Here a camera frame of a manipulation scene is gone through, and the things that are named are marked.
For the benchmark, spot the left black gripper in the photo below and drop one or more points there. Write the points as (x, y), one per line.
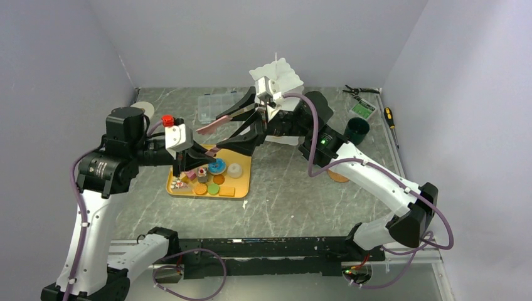
(196, 154)

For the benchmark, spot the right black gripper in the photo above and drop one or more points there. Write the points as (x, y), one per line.
(245, 142)

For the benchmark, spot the pink handled tongs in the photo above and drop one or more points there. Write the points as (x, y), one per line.
(211, 129)

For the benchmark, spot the pink cake with cherry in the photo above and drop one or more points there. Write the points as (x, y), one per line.
(191, 175)

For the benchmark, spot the grey cake with strawberry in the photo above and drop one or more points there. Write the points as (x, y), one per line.
(202, 175)

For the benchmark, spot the blue frosted donut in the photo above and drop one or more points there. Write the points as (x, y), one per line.
(217, 167)

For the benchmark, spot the white three-tier dessert stand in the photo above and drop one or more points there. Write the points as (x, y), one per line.
(286, 81)

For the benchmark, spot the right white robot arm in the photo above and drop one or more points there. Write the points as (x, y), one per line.
(411, 206)

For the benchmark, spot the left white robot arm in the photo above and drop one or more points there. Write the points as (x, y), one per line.
(100, 180)

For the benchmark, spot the orange round cookie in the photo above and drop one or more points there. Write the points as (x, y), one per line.
(218, 179)

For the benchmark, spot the white triangle cake slice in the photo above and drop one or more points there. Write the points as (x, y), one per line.
(177, 186)

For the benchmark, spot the tan waffle round cookie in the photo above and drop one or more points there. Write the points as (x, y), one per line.
(200, 189)

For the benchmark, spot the green round macaron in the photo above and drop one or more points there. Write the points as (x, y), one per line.
(213, 189)

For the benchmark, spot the clear plastic compartment box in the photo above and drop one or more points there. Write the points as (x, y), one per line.
(211, 105)

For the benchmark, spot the yellow serving tray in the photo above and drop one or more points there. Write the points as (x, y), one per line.
(241, 184)

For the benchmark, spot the white round cupcake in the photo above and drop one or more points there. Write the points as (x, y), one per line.
(234, 170)

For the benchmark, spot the yellow square biscuit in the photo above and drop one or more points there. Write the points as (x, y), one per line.
(227, 191)

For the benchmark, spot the white tape roll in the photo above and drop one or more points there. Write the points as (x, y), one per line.
(147, 108)

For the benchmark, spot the dark green mug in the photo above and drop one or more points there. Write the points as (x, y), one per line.
(356, 130)

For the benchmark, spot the black pliers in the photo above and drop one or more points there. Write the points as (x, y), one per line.
(356, 91)

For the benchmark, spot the green white packet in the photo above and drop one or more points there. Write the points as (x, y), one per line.
(363, 109)

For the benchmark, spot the yellow black screwdriver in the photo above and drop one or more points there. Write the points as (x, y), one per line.
(391, 124)

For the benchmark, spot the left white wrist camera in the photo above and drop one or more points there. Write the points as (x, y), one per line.
(178, 138)

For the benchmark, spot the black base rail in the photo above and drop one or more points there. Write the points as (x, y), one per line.
(324, 255)

